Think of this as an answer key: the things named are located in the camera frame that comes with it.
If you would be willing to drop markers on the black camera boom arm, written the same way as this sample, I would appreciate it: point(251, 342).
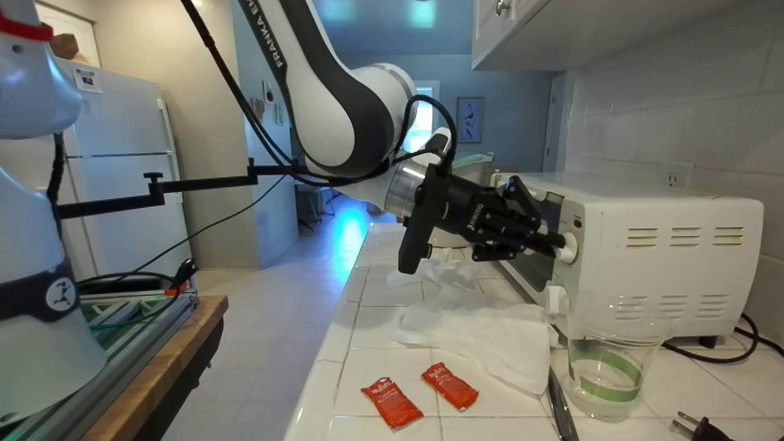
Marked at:
point(203, 183)

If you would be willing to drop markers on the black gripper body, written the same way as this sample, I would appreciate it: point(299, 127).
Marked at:
point(474, 214)

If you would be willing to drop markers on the white cloth on counter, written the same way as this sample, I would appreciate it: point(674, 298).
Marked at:
point(424, 278)

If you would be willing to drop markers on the blue framed picture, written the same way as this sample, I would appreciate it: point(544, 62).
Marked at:
point(470, 123)

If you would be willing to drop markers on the red sauce packet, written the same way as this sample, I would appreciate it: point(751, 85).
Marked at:
point(393, 404)
point(448, 387)

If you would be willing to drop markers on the white toaster oven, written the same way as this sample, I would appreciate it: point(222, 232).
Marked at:
point(670, 278)

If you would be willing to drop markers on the white oven timer knob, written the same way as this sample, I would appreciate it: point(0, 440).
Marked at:
point(557, 300)

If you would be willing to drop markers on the black power plug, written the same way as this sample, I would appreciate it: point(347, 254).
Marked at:
point(702, 431)

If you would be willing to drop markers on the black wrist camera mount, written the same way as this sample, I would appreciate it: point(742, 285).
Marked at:
point(411, 247)

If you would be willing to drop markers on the white wall cabinet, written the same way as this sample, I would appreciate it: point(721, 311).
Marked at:
point(554, 34)

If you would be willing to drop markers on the glass oven door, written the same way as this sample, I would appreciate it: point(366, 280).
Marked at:
point(528, 284)

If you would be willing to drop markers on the white oven temperature knob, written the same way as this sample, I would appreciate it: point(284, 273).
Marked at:
point(569, 249)

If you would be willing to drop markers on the white wall outlet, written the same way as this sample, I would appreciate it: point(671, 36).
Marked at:
point(674, 180)

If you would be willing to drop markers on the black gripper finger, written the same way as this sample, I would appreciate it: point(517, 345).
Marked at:
point(509, 252)
point(529, 214)

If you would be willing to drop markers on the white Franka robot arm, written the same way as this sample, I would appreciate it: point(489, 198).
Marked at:
point(326, 106)

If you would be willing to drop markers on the brown box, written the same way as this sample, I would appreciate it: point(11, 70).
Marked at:
point(67, 51)

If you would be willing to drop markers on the metal frame rail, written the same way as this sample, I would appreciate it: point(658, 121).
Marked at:
point(124, 345)

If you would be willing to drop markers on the white refrigerator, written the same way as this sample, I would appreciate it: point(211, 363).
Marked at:
point(124, 204)

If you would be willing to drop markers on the clear cup with green band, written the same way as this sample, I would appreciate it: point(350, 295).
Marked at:
point(605, 393)

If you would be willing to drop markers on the large white cloth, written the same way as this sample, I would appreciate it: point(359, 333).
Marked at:
point(481, 340)

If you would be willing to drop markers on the wooden table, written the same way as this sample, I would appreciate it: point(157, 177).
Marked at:
point(154, 377)

